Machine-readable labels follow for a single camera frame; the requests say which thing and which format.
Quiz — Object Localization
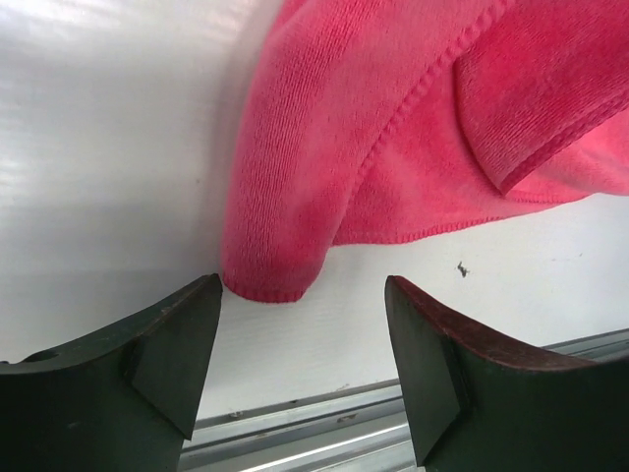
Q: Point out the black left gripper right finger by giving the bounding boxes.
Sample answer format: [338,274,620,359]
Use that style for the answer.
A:
[385,276,628,471]

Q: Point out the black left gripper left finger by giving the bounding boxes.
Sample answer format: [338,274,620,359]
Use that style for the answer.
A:
[1,275,222,471]

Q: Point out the pink microfiber towel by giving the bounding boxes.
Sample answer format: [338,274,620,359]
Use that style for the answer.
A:
[222,1,628,303]

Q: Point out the aluminium table edge rail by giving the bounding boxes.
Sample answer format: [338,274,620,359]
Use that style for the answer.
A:
[179,329,629,472]

